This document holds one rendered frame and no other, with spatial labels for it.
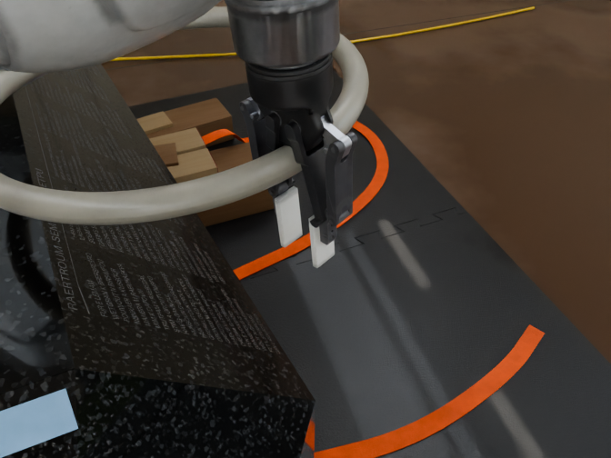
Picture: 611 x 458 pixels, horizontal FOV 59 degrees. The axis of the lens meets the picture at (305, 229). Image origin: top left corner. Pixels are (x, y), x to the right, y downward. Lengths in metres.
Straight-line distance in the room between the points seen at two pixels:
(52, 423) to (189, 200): 0.23
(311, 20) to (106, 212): 0.24
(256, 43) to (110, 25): 0.17
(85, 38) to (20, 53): 0.03
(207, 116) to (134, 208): 1.69
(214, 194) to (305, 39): 0.16
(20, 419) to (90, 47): 0.36
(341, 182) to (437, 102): 2.06
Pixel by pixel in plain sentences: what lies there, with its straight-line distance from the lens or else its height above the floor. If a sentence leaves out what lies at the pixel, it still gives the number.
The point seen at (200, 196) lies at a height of 0.96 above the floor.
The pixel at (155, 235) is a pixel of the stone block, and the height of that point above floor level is 0.72.
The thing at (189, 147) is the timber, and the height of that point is 0.24.
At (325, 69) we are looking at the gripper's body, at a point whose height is 1.05.
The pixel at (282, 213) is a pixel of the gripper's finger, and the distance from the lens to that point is 0.59.
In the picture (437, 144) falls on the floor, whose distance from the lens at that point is 2.27.
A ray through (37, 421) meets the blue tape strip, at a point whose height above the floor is 0.82.
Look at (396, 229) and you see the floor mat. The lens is 1.83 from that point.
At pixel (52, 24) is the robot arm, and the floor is 1.17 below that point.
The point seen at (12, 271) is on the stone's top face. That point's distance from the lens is 0.65.
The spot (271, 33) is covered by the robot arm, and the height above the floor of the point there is 1.09.
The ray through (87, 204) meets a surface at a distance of 0.51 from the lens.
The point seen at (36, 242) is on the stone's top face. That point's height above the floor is 0.84.
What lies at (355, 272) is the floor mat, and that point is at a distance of 1.68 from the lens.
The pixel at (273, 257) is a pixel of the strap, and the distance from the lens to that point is 1.71.
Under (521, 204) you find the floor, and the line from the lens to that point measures 2.07.
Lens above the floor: 1.27
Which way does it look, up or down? 44 degrees down
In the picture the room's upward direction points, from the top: straight up
